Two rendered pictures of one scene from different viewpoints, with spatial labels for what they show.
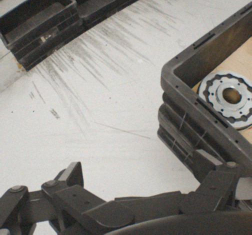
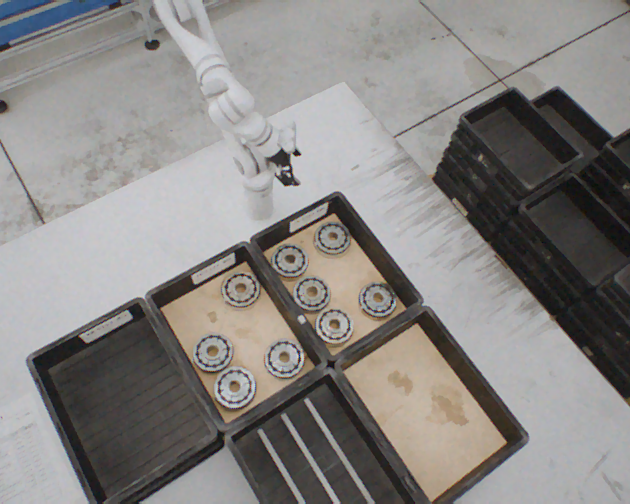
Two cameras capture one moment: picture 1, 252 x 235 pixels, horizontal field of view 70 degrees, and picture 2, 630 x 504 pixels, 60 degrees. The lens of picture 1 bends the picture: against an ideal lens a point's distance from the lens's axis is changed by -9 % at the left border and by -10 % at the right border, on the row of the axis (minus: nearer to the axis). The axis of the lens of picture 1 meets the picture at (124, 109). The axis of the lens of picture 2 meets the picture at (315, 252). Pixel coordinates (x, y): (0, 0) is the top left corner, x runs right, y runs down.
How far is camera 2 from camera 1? 1.40 m
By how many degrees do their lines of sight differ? 31
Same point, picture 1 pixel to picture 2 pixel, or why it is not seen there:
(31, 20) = (526, 138)
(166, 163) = not seen: hidden behind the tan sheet
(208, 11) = (461, 306)
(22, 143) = (334, 145)
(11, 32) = (507, 114)
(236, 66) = (359, 259)
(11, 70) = not seen: hidden behind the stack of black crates
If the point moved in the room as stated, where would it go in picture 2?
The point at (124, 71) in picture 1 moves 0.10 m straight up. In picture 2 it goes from (387, 216) to (393, 200)
